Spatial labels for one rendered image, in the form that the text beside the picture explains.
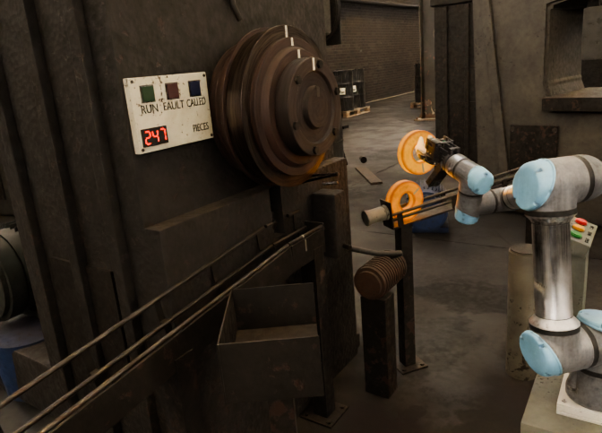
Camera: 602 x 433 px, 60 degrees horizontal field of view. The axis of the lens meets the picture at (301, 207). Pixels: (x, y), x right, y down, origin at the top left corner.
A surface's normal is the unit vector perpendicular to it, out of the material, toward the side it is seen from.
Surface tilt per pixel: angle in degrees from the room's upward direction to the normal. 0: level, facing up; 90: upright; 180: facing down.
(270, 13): 90
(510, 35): 90
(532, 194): 82
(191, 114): 90
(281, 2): 90
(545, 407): 0
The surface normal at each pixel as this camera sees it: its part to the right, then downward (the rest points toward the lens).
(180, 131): 0.83, 0.08
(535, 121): -0.74, 0.24
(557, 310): -0.27, 0.16
